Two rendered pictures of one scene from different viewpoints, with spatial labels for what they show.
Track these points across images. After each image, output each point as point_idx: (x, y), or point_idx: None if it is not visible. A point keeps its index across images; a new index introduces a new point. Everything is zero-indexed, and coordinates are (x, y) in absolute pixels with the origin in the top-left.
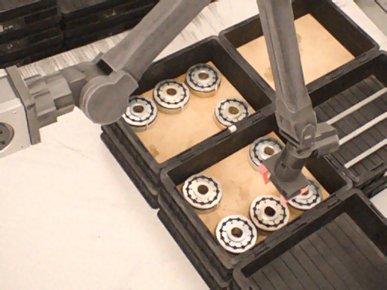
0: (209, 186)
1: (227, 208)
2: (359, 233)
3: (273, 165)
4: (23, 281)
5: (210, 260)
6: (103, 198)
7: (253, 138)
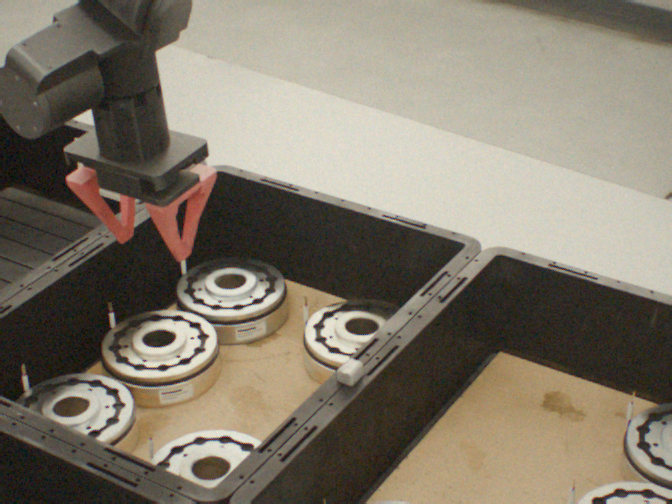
0: (346, 335)
1: (277, 357)
2: None
3: (173, 142)
4: (640, 273)
5: None
6: None
7: None
